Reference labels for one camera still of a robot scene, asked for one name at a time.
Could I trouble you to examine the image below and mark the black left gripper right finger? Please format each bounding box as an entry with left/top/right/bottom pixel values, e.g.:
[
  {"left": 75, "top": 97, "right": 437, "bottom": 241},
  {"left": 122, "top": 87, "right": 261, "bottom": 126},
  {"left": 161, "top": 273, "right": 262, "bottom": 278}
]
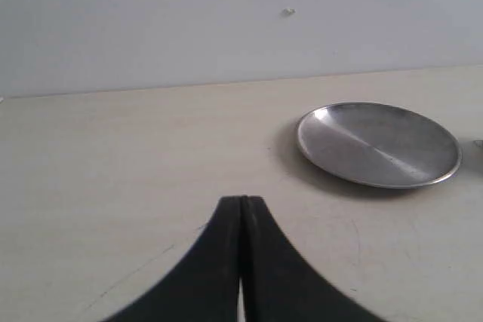
[{"left": 241, "top": 196, "right": 382, "bottom": 321}]

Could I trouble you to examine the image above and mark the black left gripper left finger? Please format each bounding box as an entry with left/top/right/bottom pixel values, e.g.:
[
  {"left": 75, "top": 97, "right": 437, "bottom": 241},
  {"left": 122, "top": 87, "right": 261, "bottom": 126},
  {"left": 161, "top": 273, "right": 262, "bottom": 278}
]
[{"left": 106, "top": 196, "right": 243, "bottom": 322}]

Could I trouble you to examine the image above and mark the red dome push button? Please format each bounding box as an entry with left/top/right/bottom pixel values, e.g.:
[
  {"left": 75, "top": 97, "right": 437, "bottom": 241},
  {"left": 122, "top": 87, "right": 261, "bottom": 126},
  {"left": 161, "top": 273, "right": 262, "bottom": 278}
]
[{"left": 472, "top": 140, "right": 483, "bottom": 150}]

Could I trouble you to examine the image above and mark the round steel plate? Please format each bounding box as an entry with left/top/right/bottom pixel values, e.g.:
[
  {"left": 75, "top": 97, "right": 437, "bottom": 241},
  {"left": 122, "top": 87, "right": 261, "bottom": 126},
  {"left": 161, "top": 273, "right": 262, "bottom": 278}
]
[{"left": 295, "top": 102, "right": 463, "bottom": 189}]

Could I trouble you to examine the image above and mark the white wall plug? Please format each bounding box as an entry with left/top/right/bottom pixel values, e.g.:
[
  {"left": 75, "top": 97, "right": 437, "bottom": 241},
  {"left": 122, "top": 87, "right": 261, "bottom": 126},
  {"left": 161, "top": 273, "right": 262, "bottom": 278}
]
[{"left": 283, "top": 8, "right": 296, "bottom": 16}]

